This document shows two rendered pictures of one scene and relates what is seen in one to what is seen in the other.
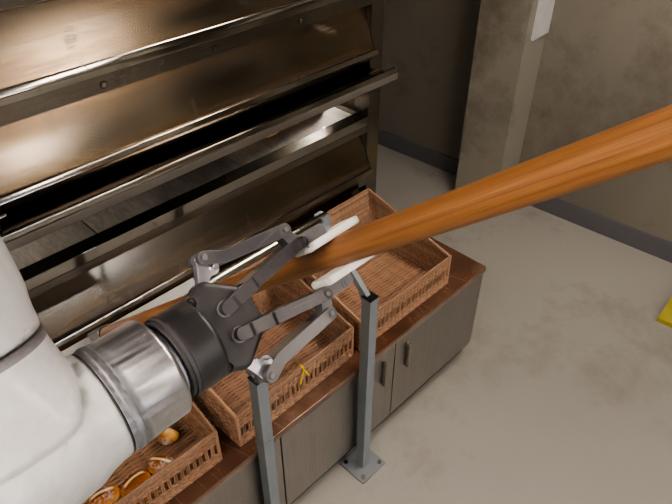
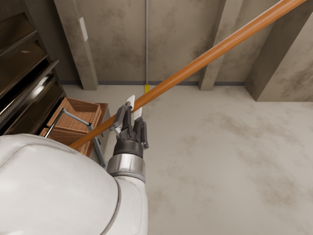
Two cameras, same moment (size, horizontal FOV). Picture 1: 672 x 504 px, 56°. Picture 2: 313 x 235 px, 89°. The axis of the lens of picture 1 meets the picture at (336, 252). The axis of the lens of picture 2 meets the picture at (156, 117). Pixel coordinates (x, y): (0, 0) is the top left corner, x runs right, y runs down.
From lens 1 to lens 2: 0.29 m
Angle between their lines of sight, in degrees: 35
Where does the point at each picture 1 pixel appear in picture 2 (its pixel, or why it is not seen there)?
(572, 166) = (214, 55)
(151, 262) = not seen: hidden behind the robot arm
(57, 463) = (144, 206)
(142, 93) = not seen: outside the picture
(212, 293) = (125, 134)
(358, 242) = (146, 100)
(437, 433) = not seen: hidden behind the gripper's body
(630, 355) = (144, 107)
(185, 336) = (134, 148)
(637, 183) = (126, 70)
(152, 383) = (140, 166)
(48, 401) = (132, 192)
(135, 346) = (128, 160)
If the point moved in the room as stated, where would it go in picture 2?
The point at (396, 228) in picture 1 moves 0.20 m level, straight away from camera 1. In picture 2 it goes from (159, 91) to (125, 64)
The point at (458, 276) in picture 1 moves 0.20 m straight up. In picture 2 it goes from (103, 108) to (100, 99)
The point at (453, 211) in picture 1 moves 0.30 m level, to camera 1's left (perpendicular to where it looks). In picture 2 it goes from (179, 79) to (74, 135)
